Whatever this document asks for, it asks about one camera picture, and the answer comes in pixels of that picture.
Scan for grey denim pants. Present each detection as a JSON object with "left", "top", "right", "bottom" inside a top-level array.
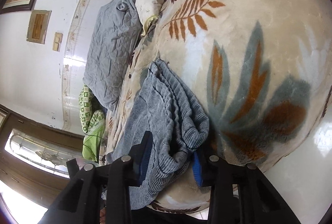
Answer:
[{"left": 106, "top": 59, "right": 209, "bottom": 209}]

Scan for wooden door with glass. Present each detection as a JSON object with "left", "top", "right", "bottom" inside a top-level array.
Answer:
[{"left": 1, "top": 106, "right": 83, "bottom": 223}]

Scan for green patterned quilt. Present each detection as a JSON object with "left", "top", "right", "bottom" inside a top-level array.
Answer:
[{"left": 79, "top": 85, "right": 106, "bottom": 162}]

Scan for leaf pattern bed blanket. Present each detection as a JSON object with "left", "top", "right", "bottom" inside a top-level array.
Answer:
[{"left": 105, "top": 0, "right": 331, "bottom": 213}]

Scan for grey quilted pillow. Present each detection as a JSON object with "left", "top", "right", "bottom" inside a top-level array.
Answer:
[{"left": 83, "top": 0, "right": 142, "bottom": 111}]

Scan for black cable on quilt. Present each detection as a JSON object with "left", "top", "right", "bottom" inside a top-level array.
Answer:
[{"left": 82, "top": 132, "right": 105, "bottom": 165}]

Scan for beige wall switch plate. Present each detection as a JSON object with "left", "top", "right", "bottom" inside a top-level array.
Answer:
[{"left": 52, "top": 32, "right": 63, "bottom": 52}]

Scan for small framed wall plaque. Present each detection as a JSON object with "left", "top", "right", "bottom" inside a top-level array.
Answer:
[{"left": 26, "top": 10, "right": 52, "bottom": 44}]

